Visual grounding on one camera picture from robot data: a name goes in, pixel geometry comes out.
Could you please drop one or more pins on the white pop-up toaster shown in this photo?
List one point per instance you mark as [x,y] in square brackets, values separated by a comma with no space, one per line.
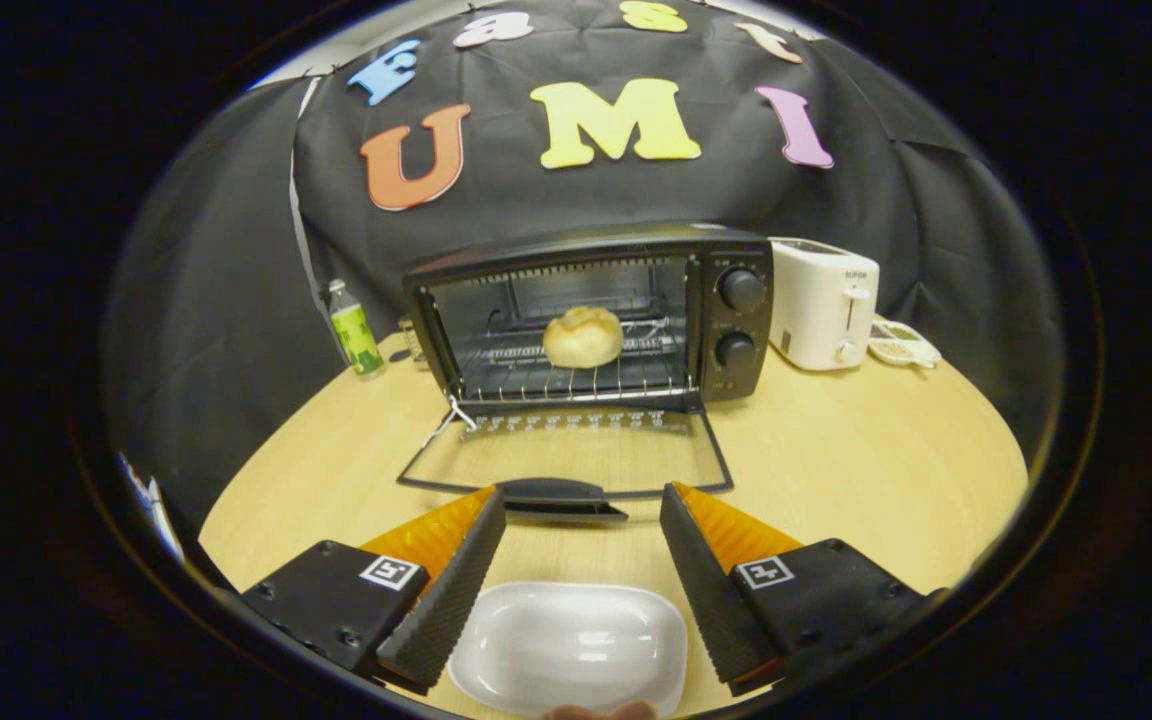
[821,300]

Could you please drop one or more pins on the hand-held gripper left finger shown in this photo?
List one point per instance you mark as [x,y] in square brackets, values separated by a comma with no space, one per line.
[448,595]

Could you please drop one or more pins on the round bread roll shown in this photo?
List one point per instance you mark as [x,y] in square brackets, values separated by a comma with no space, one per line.
[583,336]

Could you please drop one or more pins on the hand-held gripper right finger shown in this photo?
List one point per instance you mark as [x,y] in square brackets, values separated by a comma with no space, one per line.
[716,595]

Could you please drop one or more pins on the small glass jar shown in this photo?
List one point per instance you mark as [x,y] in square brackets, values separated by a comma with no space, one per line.
[409,338]

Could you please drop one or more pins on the green label plastic bottle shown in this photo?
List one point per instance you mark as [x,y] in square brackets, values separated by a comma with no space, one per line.
[355,335]

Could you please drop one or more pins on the small white divided dish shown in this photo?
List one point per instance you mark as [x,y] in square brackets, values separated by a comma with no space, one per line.
[901,345]

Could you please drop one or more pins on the black toaster oven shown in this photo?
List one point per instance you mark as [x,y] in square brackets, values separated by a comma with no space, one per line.
[736,320]

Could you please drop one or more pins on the white rectangular plate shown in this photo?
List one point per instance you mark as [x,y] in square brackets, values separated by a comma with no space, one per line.
[566,645]

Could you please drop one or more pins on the black backdrop cloth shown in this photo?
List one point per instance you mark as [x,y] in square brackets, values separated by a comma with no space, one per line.
[626,190]

